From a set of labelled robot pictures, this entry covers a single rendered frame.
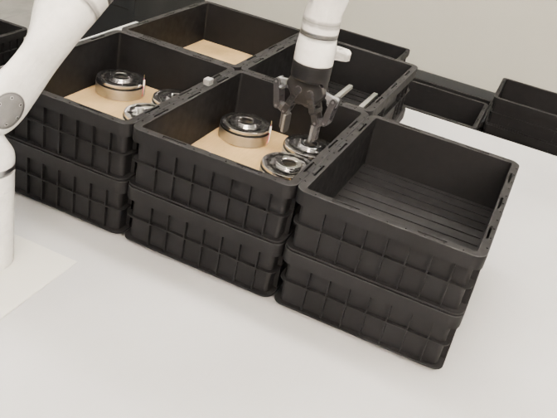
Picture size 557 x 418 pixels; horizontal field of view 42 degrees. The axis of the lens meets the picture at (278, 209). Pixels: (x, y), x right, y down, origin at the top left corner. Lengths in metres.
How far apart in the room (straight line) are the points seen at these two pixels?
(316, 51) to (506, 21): 3.29
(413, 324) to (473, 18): 3.55
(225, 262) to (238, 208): 0.11
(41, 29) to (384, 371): 0.72
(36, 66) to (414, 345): 0.71
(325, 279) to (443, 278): 0.19
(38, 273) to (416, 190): 0.71
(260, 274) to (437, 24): 3.55
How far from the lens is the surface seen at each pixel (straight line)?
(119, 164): 1.27
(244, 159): 1.38
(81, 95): 1.56
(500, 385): 1.23
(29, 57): 1.10
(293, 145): 1.40
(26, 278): 1.23
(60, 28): 1.11
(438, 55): 4.66
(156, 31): 1.79
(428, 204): 1.39
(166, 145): 1.18
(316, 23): 1.31
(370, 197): 1.35
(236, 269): 1.23
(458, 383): 1.20
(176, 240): 1.27
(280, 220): 1.15
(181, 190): 1.21
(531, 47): 4.58
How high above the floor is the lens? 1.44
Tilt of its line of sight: 30 degrees down
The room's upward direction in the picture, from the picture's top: 12 degrees clockwise
